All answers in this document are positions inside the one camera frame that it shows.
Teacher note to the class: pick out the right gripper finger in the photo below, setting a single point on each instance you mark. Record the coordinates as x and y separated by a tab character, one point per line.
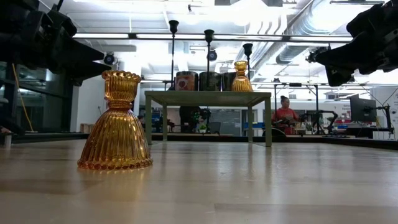
340	76
354	56

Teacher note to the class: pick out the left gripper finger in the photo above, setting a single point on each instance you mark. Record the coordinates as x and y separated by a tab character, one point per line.
84	70
84	52

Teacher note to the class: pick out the amber glass candle holder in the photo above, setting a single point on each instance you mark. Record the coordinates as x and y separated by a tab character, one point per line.
242	82
116	140

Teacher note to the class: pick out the tall black candlestick holder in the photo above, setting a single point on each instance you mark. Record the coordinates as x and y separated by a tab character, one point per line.
173	26

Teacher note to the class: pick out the short black candlestick holder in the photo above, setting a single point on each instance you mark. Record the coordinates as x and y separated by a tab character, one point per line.
247	49

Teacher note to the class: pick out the candle tin with orange label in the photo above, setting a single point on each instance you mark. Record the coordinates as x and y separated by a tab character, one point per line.
186	82

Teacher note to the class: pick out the medium black candlestick holder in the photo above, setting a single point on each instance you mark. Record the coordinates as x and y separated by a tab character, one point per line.
209	35

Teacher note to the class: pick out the round black ceiling speaker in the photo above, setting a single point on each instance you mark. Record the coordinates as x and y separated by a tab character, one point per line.
213	56
109	58

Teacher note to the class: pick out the black computer monitor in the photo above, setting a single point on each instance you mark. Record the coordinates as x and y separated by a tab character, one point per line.
362	109

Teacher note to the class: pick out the long ceiling light strip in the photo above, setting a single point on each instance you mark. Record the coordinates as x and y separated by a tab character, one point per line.
140	36

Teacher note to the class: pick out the wooden crate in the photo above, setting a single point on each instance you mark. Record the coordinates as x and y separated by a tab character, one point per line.
87	128

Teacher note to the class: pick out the person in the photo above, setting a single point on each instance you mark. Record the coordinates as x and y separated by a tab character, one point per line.
284	115

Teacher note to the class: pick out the green perforated metal shelf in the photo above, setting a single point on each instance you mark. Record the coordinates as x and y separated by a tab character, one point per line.
205	98

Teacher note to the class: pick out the black aluminium table frame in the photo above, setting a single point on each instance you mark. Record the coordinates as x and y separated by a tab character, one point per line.
46	137

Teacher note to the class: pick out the silver ceiling air duct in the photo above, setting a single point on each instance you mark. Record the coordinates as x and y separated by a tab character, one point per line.
264	49

